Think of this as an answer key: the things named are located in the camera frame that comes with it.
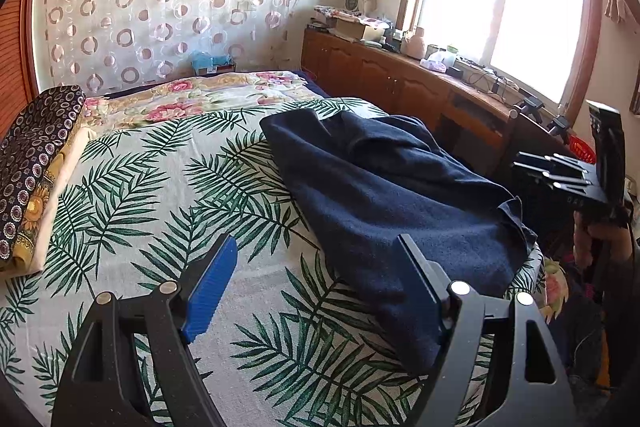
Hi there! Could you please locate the blue tissue pack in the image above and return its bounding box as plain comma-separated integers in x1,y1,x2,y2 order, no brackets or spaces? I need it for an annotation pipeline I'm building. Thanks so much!
192,51,236,76

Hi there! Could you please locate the white tissue pack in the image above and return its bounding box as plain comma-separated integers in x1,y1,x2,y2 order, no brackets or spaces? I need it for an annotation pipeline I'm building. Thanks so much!
421,51,450,72

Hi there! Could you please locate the red basket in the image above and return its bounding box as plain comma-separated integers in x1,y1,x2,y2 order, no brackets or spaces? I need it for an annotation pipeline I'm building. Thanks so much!
570,136,597,164

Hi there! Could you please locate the floral patterned cloth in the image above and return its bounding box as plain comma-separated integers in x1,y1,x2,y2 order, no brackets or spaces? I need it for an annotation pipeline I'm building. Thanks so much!
314,5,361,20

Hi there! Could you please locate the pink jar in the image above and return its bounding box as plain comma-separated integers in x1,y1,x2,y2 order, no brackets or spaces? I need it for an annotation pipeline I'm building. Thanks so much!
402,27,427,59

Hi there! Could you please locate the wooden slatted door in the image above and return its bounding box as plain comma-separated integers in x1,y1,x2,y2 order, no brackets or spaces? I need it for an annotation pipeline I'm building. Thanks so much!
0,0,41,138

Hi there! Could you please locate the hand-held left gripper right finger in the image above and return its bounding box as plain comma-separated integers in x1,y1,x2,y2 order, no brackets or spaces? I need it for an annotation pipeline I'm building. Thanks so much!
395,233,576,427

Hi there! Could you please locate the circle pattern sheer curtain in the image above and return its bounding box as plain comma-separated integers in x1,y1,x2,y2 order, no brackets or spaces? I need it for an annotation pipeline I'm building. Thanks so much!
42,0,308,95

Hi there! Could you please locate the floral bed cover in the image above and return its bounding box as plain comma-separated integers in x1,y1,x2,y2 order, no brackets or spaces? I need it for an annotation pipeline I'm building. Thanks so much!
82,69,331,130

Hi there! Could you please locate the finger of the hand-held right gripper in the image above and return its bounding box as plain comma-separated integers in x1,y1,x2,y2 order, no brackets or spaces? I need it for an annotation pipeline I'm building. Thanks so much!
515,170,596,200
511,151,598,180

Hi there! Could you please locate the wooden cabinet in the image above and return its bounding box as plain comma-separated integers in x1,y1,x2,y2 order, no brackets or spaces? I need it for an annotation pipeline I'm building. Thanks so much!
300,28,521,178

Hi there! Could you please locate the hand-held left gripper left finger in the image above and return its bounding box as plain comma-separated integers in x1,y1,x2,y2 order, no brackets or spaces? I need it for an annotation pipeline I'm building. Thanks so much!
50,233,240,427

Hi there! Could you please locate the dark patterned folded cloth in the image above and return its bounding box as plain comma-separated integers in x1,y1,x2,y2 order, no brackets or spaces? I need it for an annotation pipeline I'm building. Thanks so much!
0,85,87,258

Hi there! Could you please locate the yellow sunflower folded cloth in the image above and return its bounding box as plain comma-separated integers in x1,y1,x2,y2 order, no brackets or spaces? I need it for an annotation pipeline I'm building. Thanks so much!
12,127,91,275

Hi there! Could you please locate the person's right hand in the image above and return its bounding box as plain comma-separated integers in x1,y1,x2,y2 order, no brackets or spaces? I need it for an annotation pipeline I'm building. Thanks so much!
572,209,635,268

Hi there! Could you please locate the navy printed t-shirt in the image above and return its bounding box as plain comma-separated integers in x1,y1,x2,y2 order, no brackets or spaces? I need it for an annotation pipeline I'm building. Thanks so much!
260,109,538,375

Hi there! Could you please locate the cardboard box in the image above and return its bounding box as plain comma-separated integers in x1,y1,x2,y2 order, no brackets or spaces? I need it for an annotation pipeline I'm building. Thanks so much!
335,17,386,42

